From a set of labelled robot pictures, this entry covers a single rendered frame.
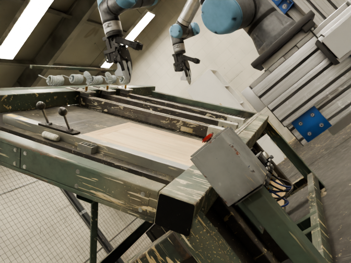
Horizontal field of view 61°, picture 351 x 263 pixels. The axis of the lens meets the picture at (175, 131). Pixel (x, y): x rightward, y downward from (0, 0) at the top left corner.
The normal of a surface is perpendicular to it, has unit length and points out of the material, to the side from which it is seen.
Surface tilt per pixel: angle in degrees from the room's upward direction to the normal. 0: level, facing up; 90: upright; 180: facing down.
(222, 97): 90
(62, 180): 90
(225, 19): 97
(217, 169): 90
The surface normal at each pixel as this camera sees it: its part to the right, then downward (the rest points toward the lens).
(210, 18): -0.55, 0.51
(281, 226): -0.38, 0.16
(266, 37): -0.73, 0.10
